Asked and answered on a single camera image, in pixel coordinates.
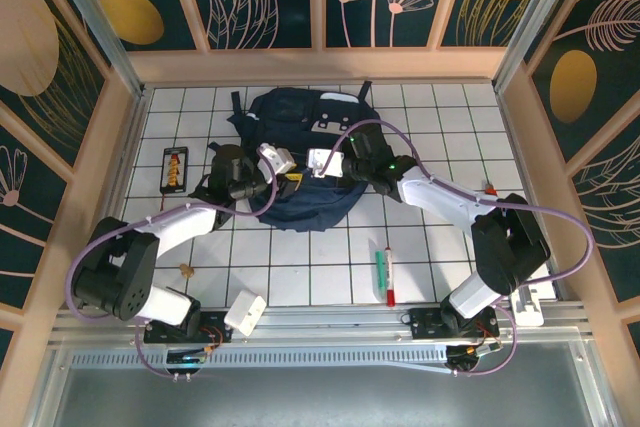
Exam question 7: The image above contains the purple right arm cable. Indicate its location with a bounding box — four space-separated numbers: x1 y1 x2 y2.
319 119 595 378

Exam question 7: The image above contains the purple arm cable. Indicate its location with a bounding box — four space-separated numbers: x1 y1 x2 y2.
67 166 281 379
319 119 595 378

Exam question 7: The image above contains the green marker pen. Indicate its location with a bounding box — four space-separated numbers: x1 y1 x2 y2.
374 249 390 293

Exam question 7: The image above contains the white plastic box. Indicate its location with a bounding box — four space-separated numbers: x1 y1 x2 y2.
223 289 268 337

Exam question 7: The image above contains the white plastic bracket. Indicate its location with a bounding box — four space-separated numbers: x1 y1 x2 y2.
509 284 545 327

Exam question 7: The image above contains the small control board with wires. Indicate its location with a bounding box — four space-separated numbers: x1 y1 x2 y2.
164 344 224 366
446 340 501 364

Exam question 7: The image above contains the grey slotted cable duct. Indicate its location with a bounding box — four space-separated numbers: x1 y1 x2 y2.
69 350 451 374

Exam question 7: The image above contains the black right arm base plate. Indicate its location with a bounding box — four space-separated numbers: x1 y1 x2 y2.
409 305 500 341

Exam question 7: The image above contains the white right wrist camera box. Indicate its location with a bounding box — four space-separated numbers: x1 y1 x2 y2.
305 147 346 179

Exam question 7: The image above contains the red and white marker pen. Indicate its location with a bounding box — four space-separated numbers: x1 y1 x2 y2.
382 246 396 307

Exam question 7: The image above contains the aluminium frame post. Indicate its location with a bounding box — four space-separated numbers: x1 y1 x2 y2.
492 0 586 93
42 0 147 99

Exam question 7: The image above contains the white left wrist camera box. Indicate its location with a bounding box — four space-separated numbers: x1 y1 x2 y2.
255 144 294 176

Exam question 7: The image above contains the navy blue student backpack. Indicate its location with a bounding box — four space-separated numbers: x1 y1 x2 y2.
207 79 386 233

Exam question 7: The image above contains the grey metal tray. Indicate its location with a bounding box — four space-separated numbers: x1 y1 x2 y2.
29 341 621 427

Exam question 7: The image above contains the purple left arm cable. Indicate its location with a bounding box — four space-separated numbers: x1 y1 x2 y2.
67 166 281 379

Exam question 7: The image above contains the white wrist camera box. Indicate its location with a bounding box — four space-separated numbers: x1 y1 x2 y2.
305 147 346 179
255 144 294 176

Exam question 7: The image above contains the aluminium frame rail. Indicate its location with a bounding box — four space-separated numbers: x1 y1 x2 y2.
49 302 594 346

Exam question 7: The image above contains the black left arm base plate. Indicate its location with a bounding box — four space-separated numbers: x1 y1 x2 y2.
143 310 234 344

